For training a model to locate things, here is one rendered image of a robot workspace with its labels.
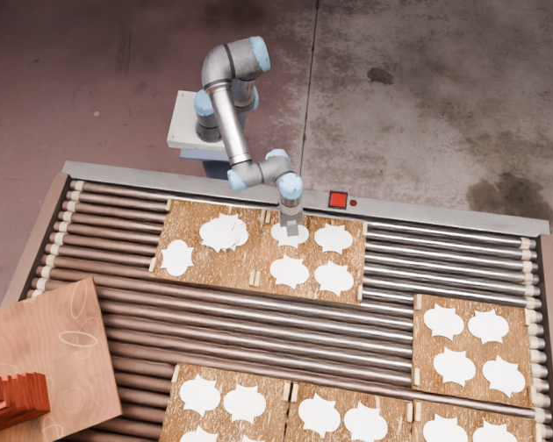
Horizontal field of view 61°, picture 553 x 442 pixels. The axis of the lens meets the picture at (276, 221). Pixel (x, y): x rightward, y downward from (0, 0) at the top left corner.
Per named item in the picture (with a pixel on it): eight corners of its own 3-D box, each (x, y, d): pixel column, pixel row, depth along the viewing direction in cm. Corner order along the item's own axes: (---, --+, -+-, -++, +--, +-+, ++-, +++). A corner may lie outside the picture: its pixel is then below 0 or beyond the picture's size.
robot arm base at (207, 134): (197, 114, 220) (195, 100, 211) (230, 117, 220) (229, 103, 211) (193, 141, 214) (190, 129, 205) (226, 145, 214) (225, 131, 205)
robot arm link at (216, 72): (190, 46, 153) (234, 191, 155) (222, 39, 155) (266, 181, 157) (190, 60, 165) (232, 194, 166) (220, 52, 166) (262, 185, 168)
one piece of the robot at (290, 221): (280, 224, 162) (280, 242, 177) (305, 220, 162) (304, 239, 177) (276, 193, 167) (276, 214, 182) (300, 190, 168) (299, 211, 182)
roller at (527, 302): (56, 234, 199) (51, 229, 195) (535, 300, 184) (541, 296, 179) (53, 245, 197) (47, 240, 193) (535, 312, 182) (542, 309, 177)
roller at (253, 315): (39, 279, 191) (33, 274, 186) (539, 352, 175) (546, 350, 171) (34, 290, 189) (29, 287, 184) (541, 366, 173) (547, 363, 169)
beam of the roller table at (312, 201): (71, 167, 216) (66, 160, 211) (542, 226, 199) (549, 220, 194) (64, 182, 212) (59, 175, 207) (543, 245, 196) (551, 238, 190)
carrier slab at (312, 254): (268, 211, 197) (267, 210, 196) (366, 224, 194) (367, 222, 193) (254, 291, 182) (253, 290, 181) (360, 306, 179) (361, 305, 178)
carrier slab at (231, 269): (171, 199, 200) (170, 197, 199) (267, 210, 197) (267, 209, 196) (150, 277, 185) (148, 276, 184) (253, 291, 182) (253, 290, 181)
